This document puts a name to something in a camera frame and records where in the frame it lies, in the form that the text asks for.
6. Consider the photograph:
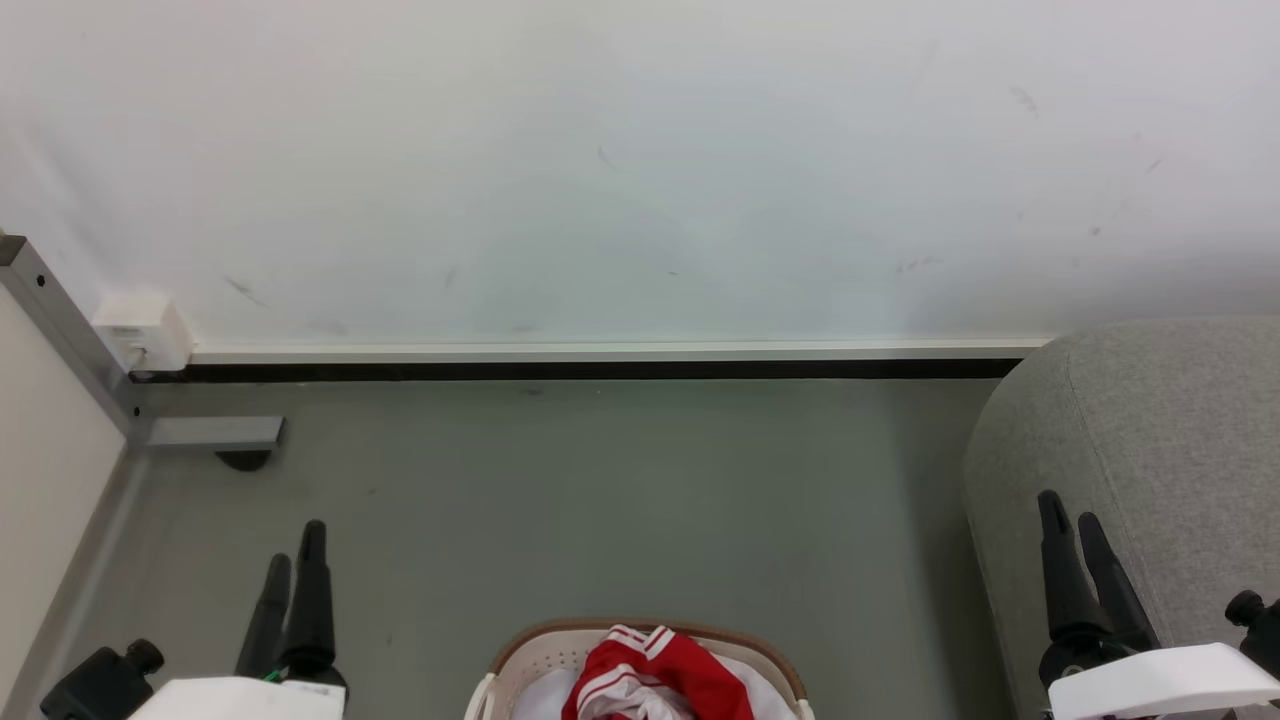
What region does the black baseboard strip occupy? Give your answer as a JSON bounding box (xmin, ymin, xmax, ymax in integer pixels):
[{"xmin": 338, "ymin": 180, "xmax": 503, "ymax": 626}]
[{"xmin": 130, "ymin": 360, "xmax": 1026, "ymax": 384}]

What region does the pale white cloth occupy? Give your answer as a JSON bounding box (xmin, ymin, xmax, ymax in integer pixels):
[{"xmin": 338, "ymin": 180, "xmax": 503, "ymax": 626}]
[{"xmin": 513, "ymin": 655, "xmax": 796, "ymax": 720}]

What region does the grey fabric sofa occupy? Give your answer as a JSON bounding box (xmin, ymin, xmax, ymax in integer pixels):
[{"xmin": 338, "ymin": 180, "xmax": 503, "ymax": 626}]
[{"xmin": 963, "ymin": 318, "xmax": 1280, "ymax": 720}]

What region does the red white striped garment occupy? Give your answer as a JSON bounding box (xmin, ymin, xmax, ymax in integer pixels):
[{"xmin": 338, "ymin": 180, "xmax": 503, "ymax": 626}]
[{"xmin": 560, "ymin": 625, "xmax": 756, "ymax": 720}]

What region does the grey metal foot bar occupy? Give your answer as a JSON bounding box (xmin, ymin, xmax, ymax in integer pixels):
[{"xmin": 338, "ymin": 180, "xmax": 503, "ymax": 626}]
[{"xmin": 145, "ymin": 416, "xmax": 286, "ymax": 451}]

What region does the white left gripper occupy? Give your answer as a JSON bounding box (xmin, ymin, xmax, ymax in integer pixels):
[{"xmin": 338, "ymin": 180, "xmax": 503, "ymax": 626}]
[{"xmin": 128, "ymin": 519, "xmax": 349, "ymax": 720}]

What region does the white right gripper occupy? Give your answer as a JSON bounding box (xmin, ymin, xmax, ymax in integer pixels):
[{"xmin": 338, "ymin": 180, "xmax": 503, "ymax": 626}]
[{"xmin": 1037, "ymin": 490, "xmax": 1280, "ymax": 720}]

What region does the beige partition panel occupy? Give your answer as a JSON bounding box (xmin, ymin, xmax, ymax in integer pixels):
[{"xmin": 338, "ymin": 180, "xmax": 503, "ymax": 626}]
[{"xmin": 0, "ymin": 285, "xmax": 129, "ymax": 720}]

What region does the white baseboard trim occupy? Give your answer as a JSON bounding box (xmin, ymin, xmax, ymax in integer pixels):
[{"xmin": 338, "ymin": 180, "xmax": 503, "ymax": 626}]
[{"xmin": 190, "ymin": 340, "xmax": 1051, "ymax": 364}]

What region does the cream perforated laundry basket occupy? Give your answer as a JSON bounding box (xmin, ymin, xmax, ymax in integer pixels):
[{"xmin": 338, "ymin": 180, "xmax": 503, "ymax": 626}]
[{"xmin": 465, "ymin": 618, "xmax": 816, "ymax": 720}]

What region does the grey metal frame post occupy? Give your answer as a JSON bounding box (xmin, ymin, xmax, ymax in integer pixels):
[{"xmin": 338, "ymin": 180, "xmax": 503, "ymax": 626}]
[{"xmin": 0, "ymin": 235, "xmax": 151, "ymax": 441}]

